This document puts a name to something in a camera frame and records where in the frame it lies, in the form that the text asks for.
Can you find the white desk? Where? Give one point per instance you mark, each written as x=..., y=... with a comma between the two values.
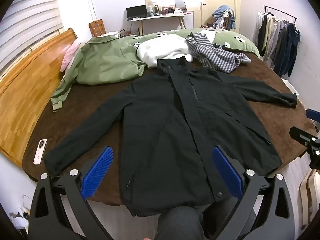
x=160, y=17

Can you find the beige bentwood chair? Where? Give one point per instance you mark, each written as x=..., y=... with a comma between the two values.
x=310, y=195

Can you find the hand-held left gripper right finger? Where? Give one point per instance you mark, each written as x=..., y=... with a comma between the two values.
x=227, y=172

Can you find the wooden headboard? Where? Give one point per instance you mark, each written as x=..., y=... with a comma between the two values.
x=25, y=92

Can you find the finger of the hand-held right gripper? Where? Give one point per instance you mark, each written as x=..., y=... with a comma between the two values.
x=313, y=115
x=300, y=133

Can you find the blue and white clothes pile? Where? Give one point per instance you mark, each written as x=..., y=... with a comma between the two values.
x=223, y=16

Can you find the pink pillow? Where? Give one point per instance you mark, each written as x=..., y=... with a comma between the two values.
x=68, y=55

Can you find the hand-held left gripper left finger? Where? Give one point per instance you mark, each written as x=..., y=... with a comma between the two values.
x=97, y=172

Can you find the green jacket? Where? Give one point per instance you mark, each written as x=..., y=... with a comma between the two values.
x=105, y=62

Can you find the white floor stand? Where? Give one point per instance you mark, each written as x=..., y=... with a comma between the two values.
x=200, y=3

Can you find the row of cosmetic bottles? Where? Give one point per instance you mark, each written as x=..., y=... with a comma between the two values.
x=167, y=10

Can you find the white window blind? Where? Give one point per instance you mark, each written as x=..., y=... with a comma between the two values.
x=30, y=12

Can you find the orange wooden chair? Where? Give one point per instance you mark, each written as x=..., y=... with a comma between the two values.
x=97, y=28

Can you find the small desk mirror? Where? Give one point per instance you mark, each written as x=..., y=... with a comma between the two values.
x=180, y=4

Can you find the green panda print duvet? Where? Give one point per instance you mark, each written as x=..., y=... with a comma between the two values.
x=232, y=37

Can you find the white printed pillow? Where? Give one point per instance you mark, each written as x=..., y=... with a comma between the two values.
x=111, y=35

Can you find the brown bed blanket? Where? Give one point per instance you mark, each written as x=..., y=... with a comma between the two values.
x=100, y=97

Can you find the row of hanging clothes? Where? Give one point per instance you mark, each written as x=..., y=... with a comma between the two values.
x=287, y=47

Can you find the black jacket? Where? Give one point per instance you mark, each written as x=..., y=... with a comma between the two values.
x=175, y=130

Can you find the white fleece garment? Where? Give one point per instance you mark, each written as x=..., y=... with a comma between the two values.
x=160, y=50

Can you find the smartphone with white case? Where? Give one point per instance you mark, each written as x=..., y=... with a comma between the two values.
x=40, y=152

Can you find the grey striped garment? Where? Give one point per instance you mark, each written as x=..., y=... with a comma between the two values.
x=217, y=57

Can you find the black clothes rack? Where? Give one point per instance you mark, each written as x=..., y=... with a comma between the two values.
x=280, y=11

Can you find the black monitor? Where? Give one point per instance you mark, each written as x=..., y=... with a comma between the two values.
x=136, y=12

